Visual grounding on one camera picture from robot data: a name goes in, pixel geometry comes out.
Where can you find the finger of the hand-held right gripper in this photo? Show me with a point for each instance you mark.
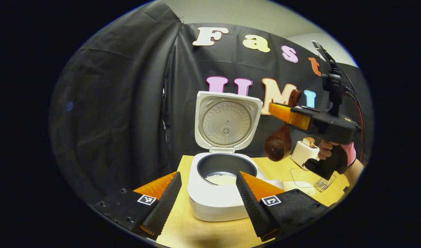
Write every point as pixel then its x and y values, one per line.
pixel 293 117

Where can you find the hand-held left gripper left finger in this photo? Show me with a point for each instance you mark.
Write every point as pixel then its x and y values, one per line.
pixel 164 208

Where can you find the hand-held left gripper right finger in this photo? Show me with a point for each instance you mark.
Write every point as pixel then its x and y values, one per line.
pixel 253 208

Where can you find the brown wooden spoon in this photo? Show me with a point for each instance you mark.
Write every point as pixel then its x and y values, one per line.
pixel 277 146

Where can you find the white rice cooker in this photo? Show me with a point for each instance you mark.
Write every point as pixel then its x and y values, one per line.
pixel 213 203

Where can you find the white rice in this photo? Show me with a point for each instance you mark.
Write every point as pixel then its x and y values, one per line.
pixel 221 179

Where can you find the brown bread slice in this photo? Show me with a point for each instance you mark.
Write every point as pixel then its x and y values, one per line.
pixel 306 142
pixel 312 142

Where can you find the white toaster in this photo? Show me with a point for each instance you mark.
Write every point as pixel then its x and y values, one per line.
pixel 301 153

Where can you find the clear plastic container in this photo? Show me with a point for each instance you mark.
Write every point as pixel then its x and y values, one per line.
pixel 300 175

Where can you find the black backdrop cloth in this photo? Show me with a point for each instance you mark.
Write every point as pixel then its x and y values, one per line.
pixel 110 103

